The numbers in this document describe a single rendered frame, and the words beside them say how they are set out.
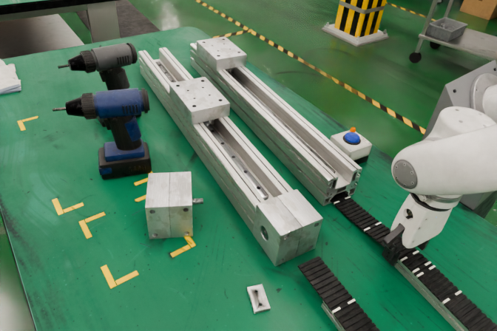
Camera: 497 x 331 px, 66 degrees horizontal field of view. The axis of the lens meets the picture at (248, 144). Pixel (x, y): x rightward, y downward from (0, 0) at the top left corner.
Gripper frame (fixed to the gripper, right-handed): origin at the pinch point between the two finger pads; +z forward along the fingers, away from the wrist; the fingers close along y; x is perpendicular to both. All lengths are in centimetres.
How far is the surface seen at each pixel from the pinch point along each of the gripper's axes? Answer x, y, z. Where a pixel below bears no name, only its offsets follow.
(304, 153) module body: 29.6, -4.5, -4.5
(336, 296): -1.7, -19.0, 0.5
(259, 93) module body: 62, 2, -2
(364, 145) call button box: 28.0, 14.7, -2.0
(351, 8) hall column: 251, 225, 53
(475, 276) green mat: -10.0, 11.4, 4.0
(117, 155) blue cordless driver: 49, -44, -3
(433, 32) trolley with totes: 174, 249, 51
